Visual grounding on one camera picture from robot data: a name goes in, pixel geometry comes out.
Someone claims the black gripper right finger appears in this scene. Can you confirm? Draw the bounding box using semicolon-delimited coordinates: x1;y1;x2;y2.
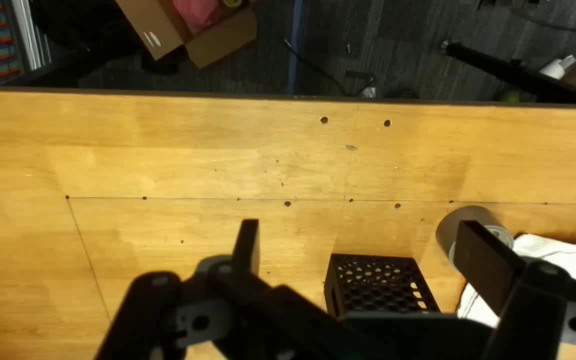
457;220;576;360

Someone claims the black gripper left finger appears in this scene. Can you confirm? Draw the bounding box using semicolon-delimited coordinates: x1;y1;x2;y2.
95;219;385;360

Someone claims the white towel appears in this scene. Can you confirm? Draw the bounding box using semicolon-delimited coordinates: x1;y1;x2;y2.
457;231;576;331

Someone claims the black perforated plastic basket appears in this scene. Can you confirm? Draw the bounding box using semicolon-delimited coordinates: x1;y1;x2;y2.
322;252;442;320

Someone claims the black tripod leg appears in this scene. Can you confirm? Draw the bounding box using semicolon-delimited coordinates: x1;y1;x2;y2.
441;41;576;106

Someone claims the white bottle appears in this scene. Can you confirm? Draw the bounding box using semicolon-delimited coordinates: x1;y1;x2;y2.
538;52;576;83

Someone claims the pink item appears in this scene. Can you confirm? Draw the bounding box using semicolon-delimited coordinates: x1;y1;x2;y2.
170;0;229;36

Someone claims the open cardboard box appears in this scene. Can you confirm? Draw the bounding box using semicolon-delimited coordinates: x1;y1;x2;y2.
115;0;261;70

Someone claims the grey duct tape roll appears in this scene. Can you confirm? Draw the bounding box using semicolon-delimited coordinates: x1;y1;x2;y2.
434;205;518;270

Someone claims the black floor cable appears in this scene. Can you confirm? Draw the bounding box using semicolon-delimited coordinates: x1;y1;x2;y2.
281;39;353;96

